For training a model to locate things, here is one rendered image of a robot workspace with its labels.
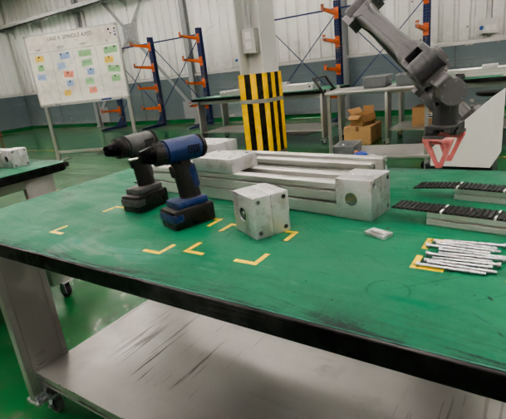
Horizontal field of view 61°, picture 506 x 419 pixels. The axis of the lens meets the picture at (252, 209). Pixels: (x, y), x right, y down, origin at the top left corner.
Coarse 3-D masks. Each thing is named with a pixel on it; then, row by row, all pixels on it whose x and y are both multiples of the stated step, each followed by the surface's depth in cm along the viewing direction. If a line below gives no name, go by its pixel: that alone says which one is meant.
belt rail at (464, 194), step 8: (456, 192) 104; (464, 192) 103; (472, 192) 102; (480, 192) 101; (488, 192) 100; (496, 192) 98; (472, 200) 102; (480, 200) 101; (488, 200) 100; (496, 200) 99; (504, 200) 98
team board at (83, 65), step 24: (48, 48) 610; (72, 48) 601; (96, 48) 593; (120, 48) 586; (48, 72) 622; (72, 72) 613; (96, 72) 605; (120, 72) 596; (48, 96) 635; (72, 96) 626; (96, 96) 617; (120, 96) 607; (48, 120) 651
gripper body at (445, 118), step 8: (440, 104) 99; (432, 112) 102; (440, 112) 100; (448, 112) 99; (456, 112) 99; (432, 120) 103; (440, 120) 100; (448, 120) 99; (456, 120) 100; (432, 128) 100; (440, 128) 98; (448, 128) 97
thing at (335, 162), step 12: (264, 156) 138; (276, 156) 142; (288, 156) 139; (300, 156) 136; (312, 156) 133; (324, 156) 130; (336, 156) 128; (348, 156) 125; (360, 156) 123; (372, 156) 121; (384, 156) 120; (300, 168) 128; (312, 168) 125; (324, 168) 124; (336, 168) 122; (348, 168) 119; (360, 168) 116; (372, 168) 114; (384, 168) 120
